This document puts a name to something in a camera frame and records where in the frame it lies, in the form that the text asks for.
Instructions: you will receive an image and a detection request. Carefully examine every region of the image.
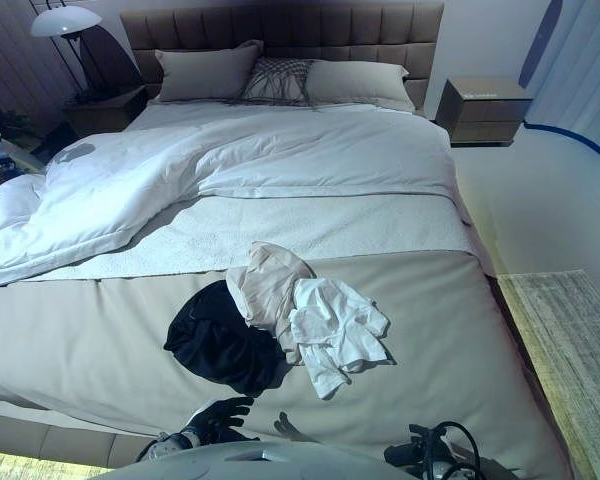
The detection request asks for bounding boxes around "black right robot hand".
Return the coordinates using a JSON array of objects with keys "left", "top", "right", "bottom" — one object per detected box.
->
[{"left": 383, "top": 423, "right": 449, "bottom": 466}]

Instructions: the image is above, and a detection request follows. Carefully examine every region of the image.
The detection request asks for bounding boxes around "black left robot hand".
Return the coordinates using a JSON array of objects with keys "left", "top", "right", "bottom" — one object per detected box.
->
[{"left": 186, "top": 395, "right": 256, "bottom": 442}]

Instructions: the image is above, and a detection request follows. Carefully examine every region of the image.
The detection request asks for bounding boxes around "black garment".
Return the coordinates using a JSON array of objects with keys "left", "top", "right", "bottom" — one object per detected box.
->
[{"left": 163, "top": 279, "right": 287, "bottom": 399}]

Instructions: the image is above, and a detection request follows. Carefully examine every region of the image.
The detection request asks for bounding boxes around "beige garment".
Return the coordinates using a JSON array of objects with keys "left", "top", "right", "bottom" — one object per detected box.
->
[{"left": 225, "top": 240, "right": 317, "bottom": 366}]

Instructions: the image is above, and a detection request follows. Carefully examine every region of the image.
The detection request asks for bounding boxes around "white garment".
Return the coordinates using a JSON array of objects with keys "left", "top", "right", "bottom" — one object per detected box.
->
[{"left": 288, "top": 277, "right": 397, "bottom": 401}]

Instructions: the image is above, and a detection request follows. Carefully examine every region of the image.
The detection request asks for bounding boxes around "beige upholstered bed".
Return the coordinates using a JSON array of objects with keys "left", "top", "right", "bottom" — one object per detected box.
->
[{"left": 0, "top": 74, "right": 576, "bottom": 480}]

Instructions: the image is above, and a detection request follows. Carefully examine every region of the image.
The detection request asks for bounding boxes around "grey robot torso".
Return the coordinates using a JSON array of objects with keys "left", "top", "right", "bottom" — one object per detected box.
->
[{"left": 97, "top": 439, "right": 431, "bottom": 480}]

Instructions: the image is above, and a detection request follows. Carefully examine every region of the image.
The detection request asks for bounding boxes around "grey striped rug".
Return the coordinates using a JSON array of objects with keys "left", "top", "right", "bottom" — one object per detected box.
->
[{"left": 497, "top": 268, "right": 600, "bottom": 480}]

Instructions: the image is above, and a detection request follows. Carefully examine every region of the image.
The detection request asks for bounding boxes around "white duvet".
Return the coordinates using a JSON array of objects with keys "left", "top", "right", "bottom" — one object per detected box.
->
[{"left": 0, "top": 97, "right": 474, "bottom": 291}]

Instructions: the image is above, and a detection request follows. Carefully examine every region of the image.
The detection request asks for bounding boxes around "brown wooden nightstand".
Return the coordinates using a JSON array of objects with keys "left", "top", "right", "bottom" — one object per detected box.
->
[
  {"left": 62, "top": 84, "right": 149, "bottom": 139},
  {"left": 434, "top": 76, "right": 535, "bottom": 147}
]

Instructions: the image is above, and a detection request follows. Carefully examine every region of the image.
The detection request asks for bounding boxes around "grey patterned cushion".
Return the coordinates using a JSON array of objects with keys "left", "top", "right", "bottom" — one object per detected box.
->
[{"left": 237, "top": 56, "right": 315, "bottom": 107}]

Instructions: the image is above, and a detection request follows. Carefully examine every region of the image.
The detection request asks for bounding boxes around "beige pillow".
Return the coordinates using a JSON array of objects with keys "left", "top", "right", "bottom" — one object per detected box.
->
[
  {"left": 153, "top": 40, "right": 265, "bottom": 104},
  {"left": 304, "top": 59, "right": 415, "bottom": 112}
]

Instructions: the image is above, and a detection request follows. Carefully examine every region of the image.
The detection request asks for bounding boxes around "dark blue floor tape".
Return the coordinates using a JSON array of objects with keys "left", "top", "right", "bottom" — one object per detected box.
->
[{"left": 524, "top": 118, "right": 600, "bottom": 157}]

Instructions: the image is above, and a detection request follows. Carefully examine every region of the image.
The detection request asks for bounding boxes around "brown padded headboard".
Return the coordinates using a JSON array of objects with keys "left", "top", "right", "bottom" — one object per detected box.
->
[{"left": 119, "top": 0, "right": 445, "bottom": 112}]

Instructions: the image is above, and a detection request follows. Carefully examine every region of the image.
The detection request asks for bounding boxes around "floor lamp white shade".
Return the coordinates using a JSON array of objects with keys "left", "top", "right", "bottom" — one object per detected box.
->
[{"left": 29, "top": 7, "right": 103, "bottom": 106}]

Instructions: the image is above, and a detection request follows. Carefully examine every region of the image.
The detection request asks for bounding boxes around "white curtain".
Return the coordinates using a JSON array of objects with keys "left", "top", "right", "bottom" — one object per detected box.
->
[{"left": 524, "top": 0, "right": 600, "bottom": 151}]

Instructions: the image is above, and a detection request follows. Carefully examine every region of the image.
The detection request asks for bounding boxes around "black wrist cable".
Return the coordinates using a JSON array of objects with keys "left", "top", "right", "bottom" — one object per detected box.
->
[{"left": 419, "top": 421, "right": 487, "bottom": 480}]

